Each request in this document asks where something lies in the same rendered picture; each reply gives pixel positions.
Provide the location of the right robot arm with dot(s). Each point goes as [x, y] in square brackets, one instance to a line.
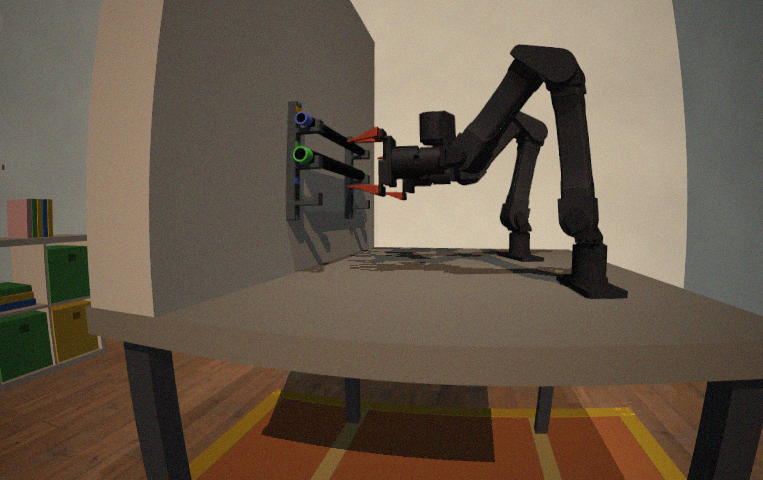
[534, 131]

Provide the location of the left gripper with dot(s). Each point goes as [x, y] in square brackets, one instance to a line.
[396, 161]

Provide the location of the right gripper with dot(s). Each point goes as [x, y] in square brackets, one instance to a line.
[406, 187]

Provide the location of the dark grey wall rack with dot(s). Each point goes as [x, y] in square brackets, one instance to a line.
[293, 201]

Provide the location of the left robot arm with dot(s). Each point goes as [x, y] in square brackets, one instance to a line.
[471, 150]

